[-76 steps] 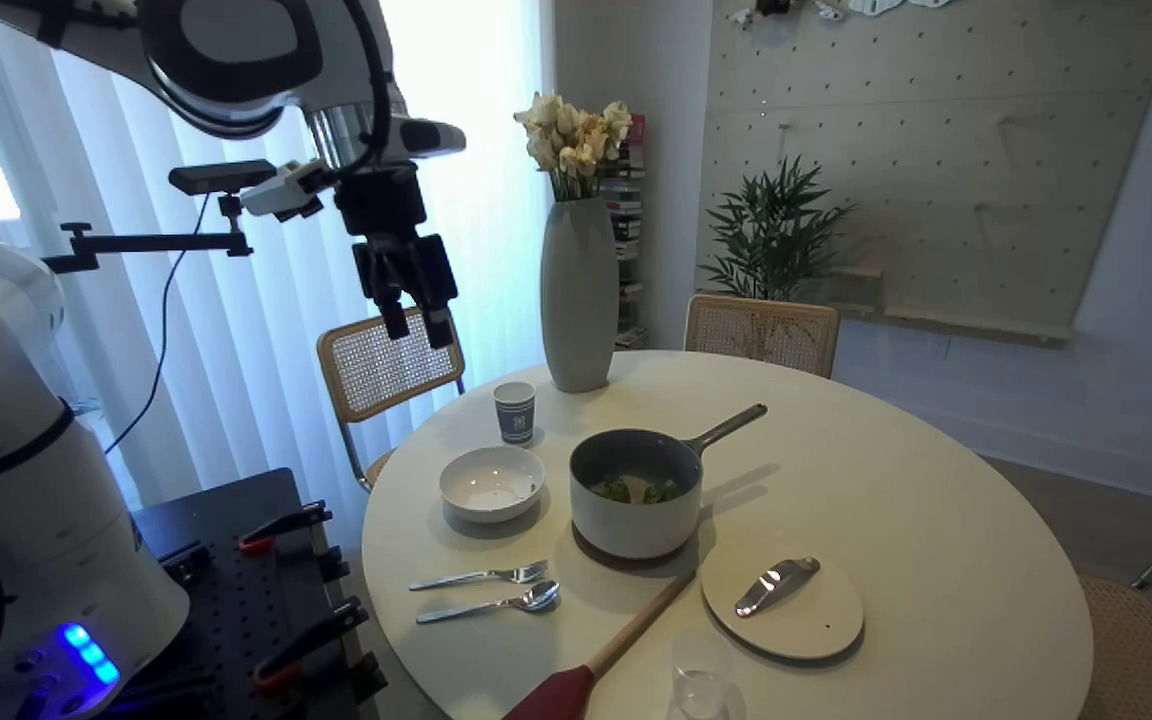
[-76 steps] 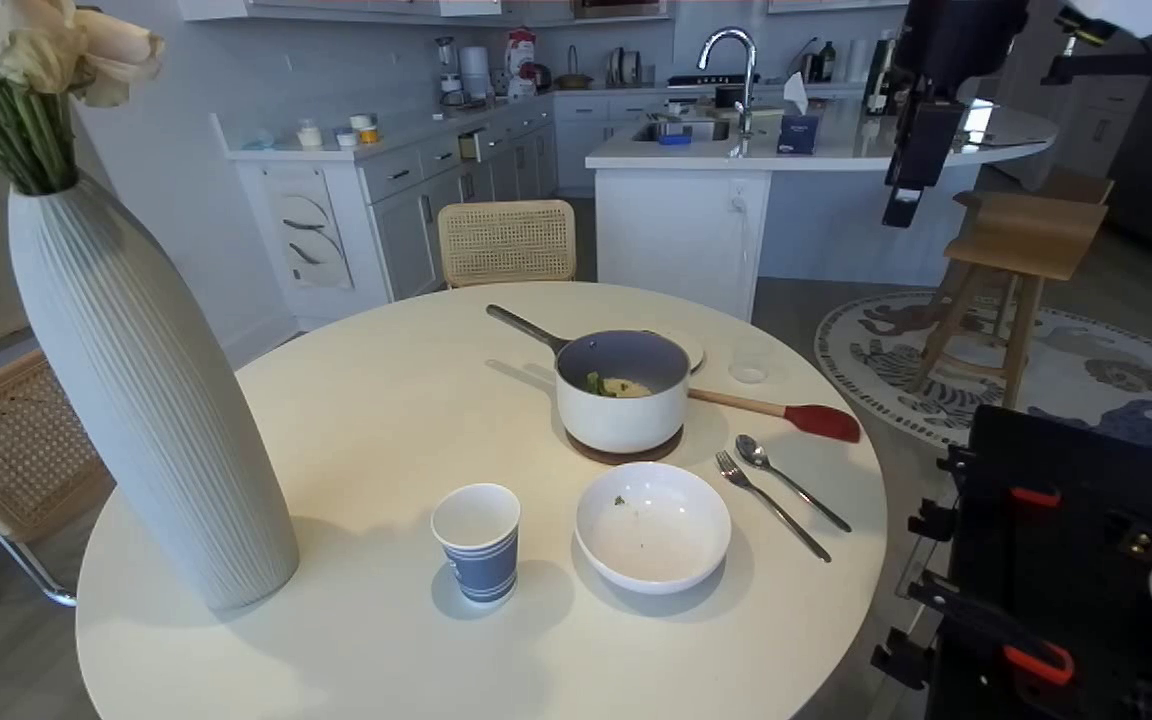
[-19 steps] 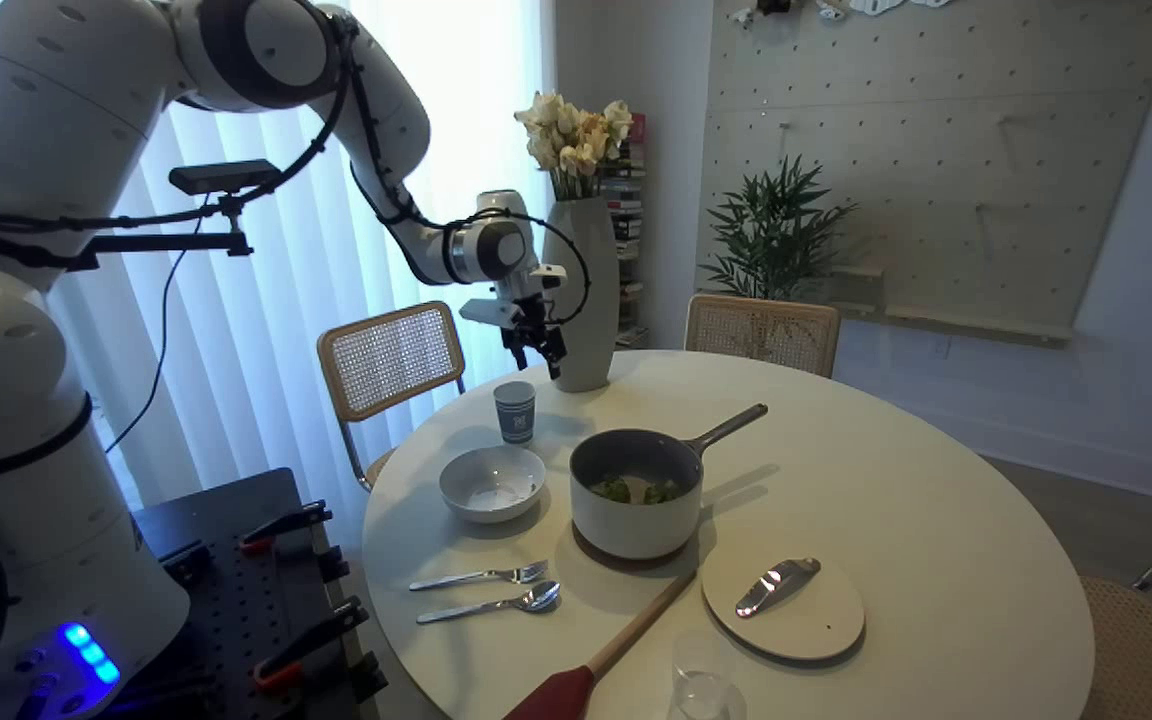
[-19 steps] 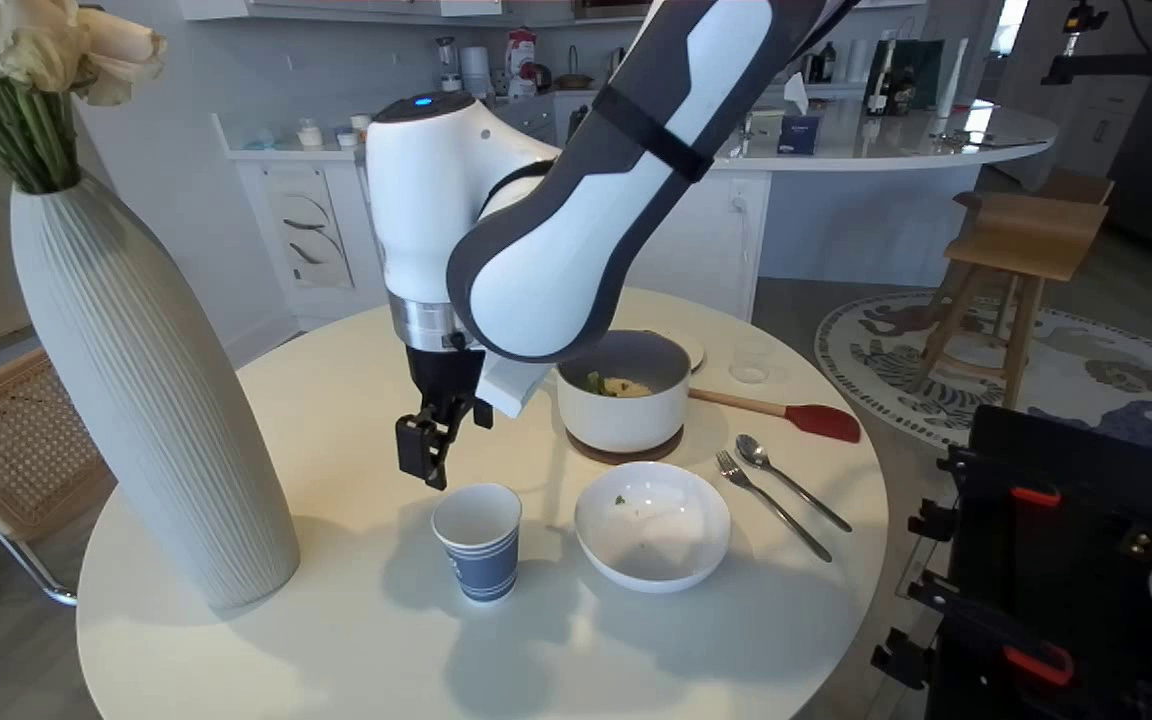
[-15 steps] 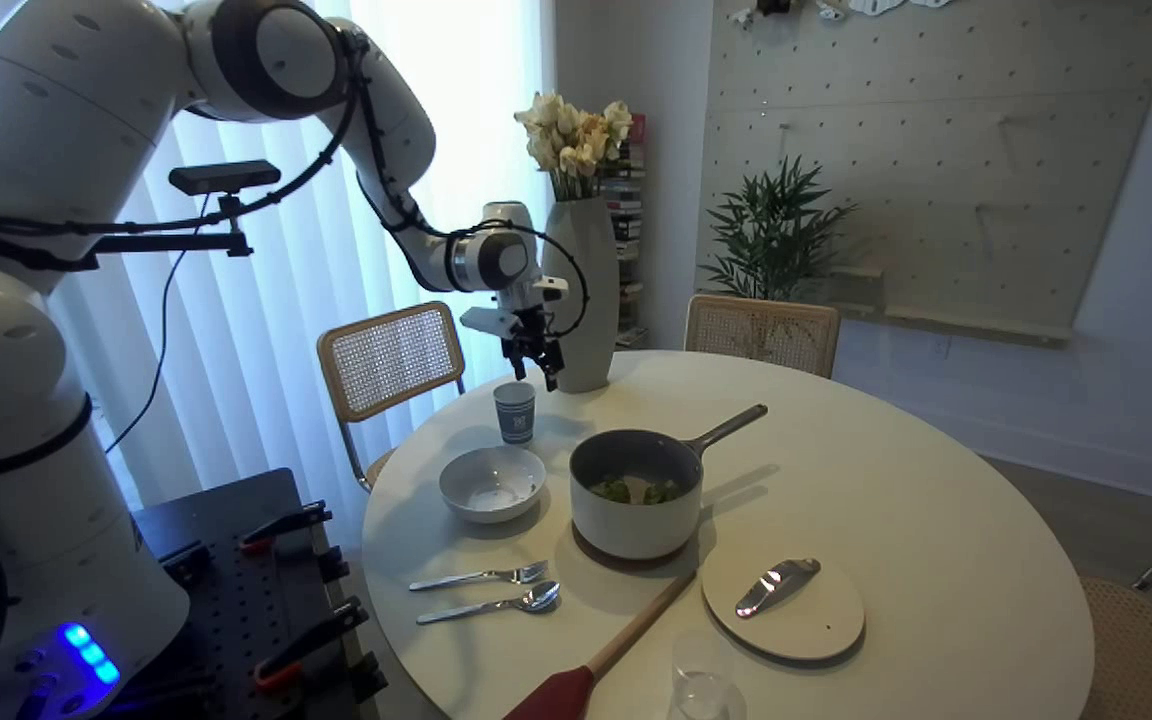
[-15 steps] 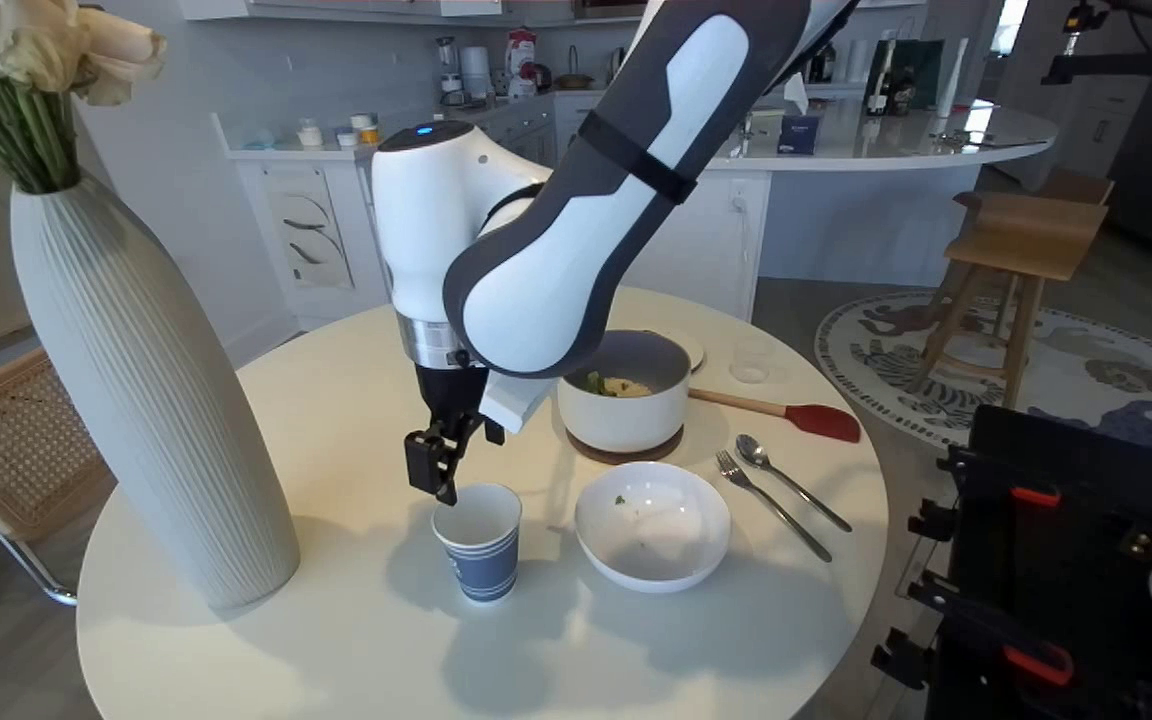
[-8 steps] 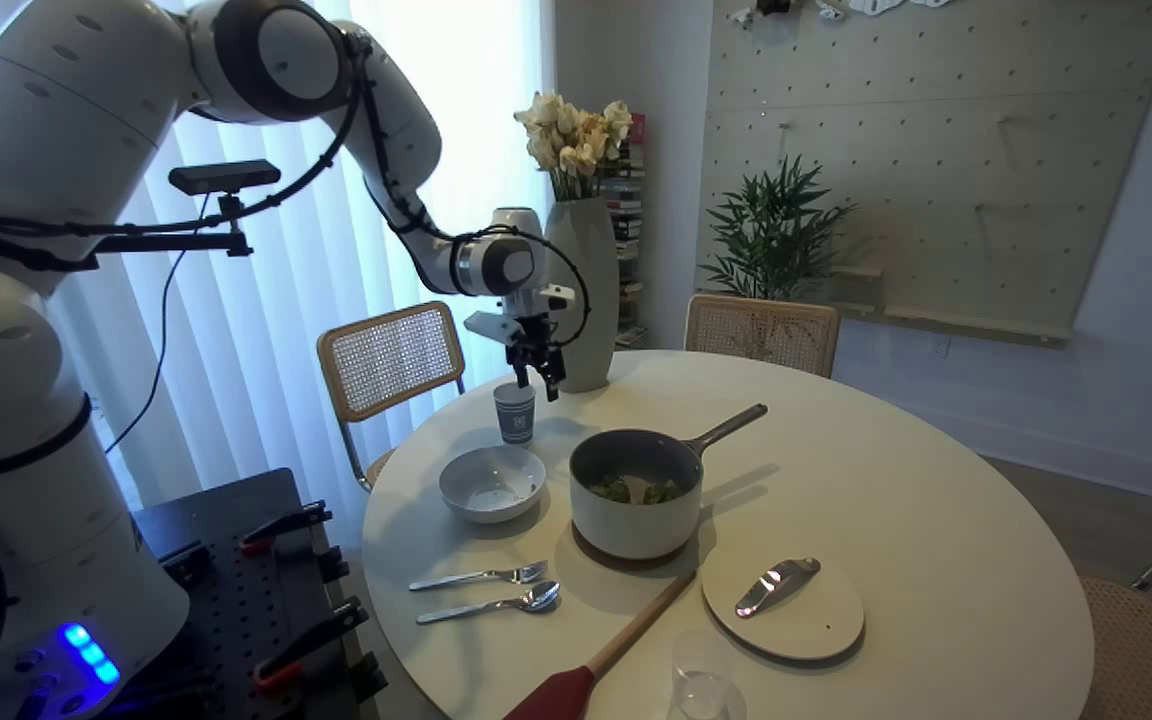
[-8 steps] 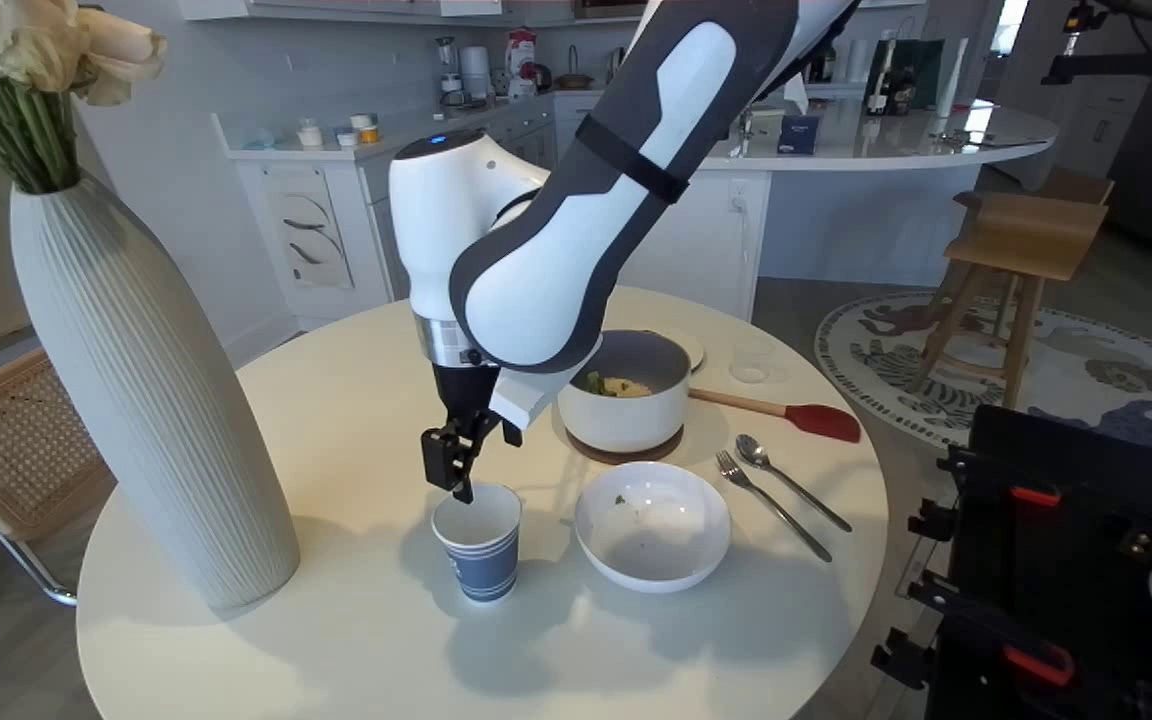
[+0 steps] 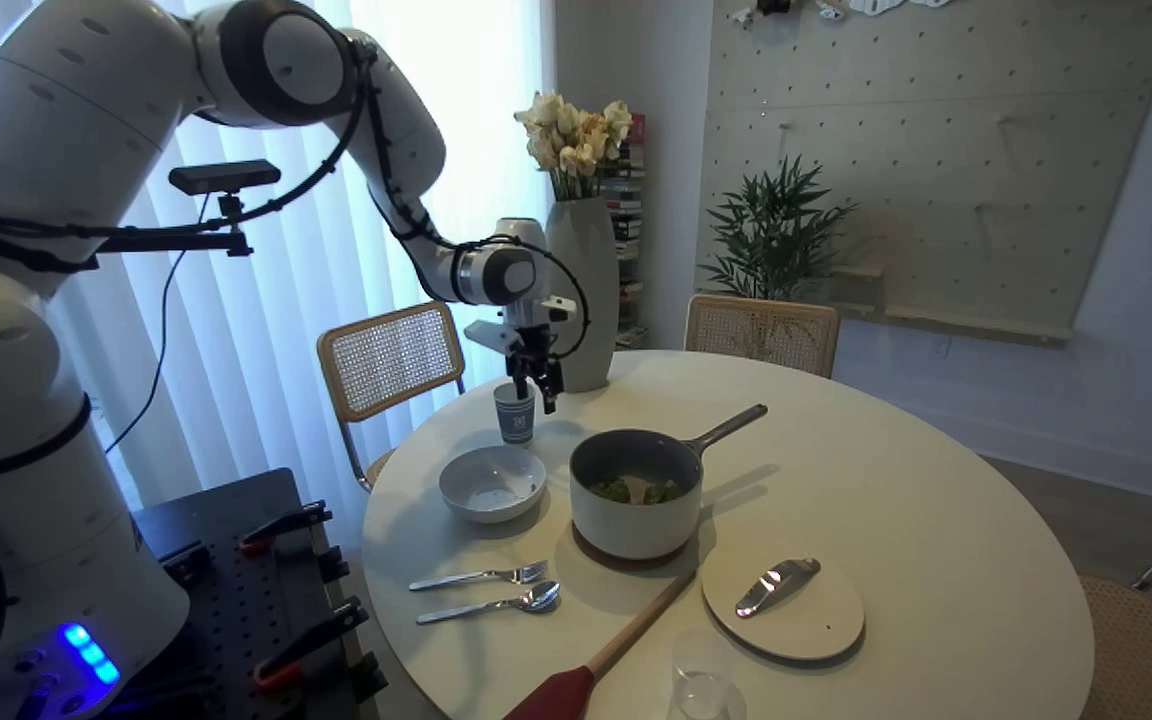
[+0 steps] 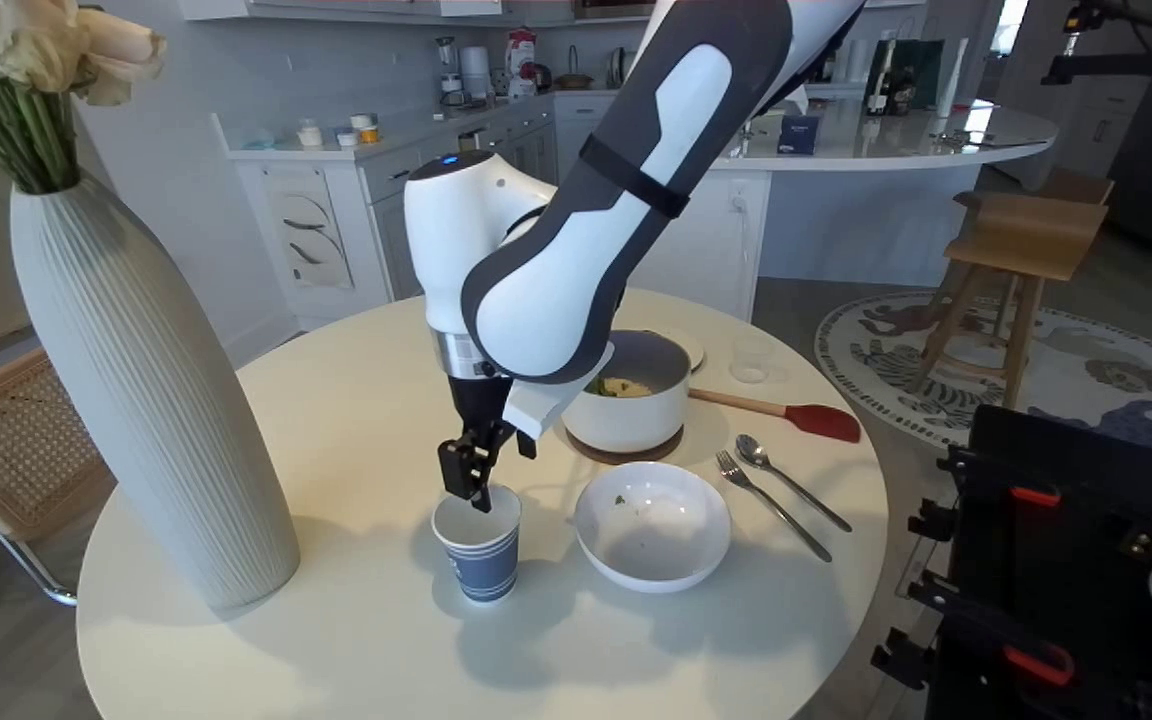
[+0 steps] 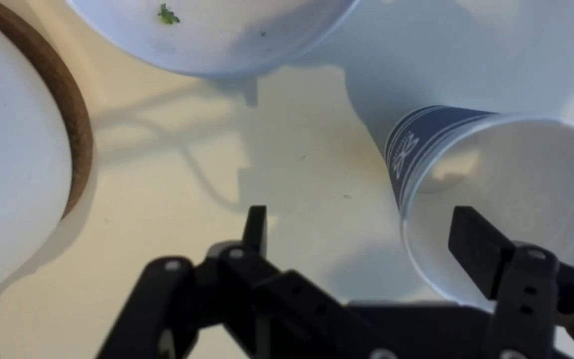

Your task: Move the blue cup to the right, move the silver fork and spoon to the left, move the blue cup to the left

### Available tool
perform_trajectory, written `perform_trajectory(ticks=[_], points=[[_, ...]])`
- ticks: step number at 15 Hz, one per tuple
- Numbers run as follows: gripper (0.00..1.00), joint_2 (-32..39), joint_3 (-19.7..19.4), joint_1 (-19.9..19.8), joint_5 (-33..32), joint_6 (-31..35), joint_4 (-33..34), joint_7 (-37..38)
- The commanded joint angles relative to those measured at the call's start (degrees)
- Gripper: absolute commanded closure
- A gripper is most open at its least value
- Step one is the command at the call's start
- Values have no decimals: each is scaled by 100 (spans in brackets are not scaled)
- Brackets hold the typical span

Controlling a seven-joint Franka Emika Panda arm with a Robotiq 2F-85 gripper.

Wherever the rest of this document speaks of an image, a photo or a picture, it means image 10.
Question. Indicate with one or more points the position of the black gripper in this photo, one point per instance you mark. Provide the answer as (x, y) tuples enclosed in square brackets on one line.
[(480, 407)]

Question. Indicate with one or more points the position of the blue and white cup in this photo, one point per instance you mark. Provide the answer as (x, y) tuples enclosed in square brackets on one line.
[(480, 566)]

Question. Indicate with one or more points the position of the silver spoon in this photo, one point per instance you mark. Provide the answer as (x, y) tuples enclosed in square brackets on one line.
[(755, 450)]

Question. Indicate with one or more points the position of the silver fork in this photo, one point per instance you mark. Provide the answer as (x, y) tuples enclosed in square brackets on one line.
[(779, 508)]

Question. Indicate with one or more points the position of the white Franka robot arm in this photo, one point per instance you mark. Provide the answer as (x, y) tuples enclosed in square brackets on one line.
[(681, 121)]

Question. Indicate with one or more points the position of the dark round trivet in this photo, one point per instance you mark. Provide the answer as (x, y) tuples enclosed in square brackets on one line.
[(631, 456)]

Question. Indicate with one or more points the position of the white bowl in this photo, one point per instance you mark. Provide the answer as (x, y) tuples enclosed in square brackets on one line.
[(653, 526)]

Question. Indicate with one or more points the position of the white kitchen counter cabinet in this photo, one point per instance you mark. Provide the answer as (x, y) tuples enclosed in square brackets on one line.
[(321, 227)]

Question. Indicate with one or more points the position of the grey ribbed vase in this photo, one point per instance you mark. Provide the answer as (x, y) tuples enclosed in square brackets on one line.
[(137, 402)]

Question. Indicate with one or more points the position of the wicker back chair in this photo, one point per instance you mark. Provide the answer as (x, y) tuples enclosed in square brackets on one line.
[(19, 454)]

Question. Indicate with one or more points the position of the wooden bar stool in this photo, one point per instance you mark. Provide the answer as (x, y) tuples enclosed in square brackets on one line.
[(1021, 234)]

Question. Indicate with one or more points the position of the cream flower bouquet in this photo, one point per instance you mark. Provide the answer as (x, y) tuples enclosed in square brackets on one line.
[(29, 52)]

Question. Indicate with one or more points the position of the round patterned rug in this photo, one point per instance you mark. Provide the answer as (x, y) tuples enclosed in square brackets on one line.
[(1081, 381)]

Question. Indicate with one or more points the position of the black perforated side table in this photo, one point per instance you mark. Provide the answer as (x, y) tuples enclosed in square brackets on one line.
[(1099, 561)]

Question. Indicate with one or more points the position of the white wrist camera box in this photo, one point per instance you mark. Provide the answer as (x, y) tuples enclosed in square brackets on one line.
[(539, 407)]

